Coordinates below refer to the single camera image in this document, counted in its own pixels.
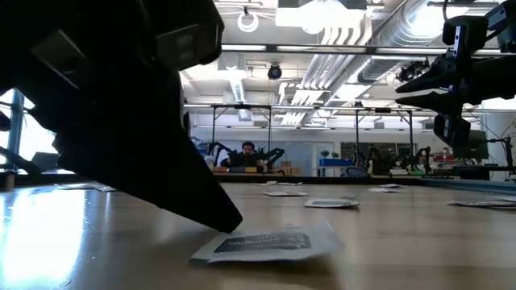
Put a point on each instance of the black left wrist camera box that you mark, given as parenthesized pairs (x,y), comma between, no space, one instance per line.
(189,46)

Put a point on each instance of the blue bin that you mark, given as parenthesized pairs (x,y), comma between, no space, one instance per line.
(336,162)

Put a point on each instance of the black background rig frame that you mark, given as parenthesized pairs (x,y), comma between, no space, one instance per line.
(383,109)
(242,106)

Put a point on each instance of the silver ceiling duct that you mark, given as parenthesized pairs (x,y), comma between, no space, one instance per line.
(399,32)

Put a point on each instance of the brown cardboard box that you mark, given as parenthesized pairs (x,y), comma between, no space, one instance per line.
(290,169)

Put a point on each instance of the white orange-print ointment packet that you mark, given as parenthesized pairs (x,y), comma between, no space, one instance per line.
(479,204)
(391,185)
(385,190)
(266,183)

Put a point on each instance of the black background robot arm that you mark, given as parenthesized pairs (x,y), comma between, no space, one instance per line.
(274,155)
(419,157)
(219,150)

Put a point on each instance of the white first aid packet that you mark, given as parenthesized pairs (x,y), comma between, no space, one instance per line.
(506,198)

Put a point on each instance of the person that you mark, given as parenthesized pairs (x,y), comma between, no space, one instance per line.
(248,155)

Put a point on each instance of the black slanted bar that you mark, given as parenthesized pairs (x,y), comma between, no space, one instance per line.
(16,161)

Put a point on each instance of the grey office chair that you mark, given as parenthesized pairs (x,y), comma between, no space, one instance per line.
(358,172)

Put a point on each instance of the black ceiling camera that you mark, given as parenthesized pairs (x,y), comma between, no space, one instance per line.
(274,72)

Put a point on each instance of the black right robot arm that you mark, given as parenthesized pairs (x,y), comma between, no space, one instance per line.
(500,76)

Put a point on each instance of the grey laptop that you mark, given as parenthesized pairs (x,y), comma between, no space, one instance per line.
(43,162)

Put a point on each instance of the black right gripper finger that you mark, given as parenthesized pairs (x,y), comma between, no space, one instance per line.
(439,75)
(437,102)

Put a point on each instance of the white bottle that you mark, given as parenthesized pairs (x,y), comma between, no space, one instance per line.
(210,162)

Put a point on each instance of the white ceiling light panel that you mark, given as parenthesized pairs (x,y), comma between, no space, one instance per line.
(322,18)

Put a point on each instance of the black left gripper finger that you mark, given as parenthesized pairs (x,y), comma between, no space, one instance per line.
(141,169)
(189,161)

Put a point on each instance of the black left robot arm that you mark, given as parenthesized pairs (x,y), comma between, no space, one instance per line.
(60,16)

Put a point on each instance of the black monitor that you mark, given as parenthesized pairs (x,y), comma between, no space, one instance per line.
(479,151)

